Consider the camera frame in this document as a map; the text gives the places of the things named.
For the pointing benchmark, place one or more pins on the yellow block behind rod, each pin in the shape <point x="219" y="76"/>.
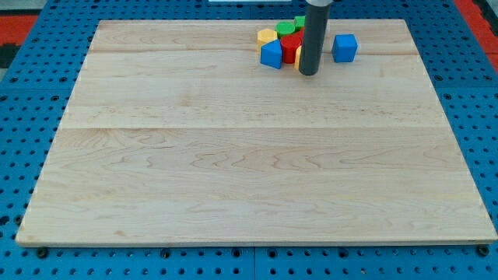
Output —
<point x="297" y="58"/>

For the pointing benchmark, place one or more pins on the red block behind cylinder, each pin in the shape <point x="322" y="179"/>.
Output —
<point x="299" y="34"/>

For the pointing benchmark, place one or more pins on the green cylinder block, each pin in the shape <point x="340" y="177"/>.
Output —
<point x="284" y="28"/>

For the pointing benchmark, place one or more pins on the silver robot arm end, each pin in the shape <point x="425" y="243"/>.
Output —
<point x="319" y="3"/>

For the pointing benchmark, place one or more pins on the blue cube block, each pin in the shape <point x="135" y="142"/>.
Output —
<point x="344" y="48"/>

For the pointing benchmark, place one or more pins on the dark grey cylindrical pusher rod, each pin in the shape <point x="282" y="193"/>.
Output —
<point x="313" y="38"/>

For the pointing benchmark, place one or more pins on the yellow hexagon block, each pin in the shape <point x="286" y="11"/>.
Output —
<point x="265" y="36"/>

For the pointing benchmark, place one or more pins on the light wooden board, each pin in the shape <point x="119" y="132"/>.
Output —
<point x="175" y="135"/>

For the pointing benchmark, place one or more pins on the blue triangular prism block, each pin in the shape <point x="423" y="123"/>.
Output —
<point x="271" y="54"/>

